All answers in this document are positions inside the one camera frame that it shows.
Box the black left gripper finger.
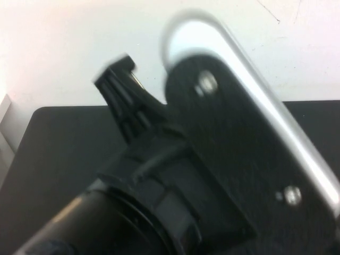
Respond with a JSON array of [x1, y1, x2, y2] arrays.
[[91, 54, 167, 146]]

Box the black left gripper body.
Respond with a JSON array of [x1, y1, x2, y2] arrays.
[[97, 106, 258, 240]]

